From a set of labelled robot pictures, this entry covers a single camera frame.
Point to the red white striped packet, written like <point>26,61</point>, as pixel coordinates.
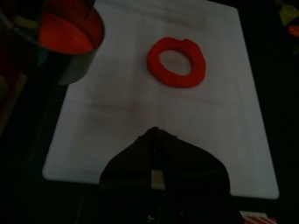
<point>256,217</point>

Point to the red dough disc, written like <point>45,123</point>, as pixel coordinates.
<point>64,36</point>

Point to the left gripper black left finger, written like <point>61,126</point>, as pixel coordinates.
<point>125,186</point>

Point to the white cutting board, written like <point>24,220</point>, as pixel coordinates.
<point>128,116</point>

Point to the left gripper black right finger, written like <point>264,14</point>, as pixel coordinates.
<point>193,180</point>

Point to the yellow-green toy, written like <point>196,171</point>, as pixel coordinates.
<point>289,14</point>

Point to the small red toy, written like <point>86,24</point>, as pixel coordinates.
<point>293,30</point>

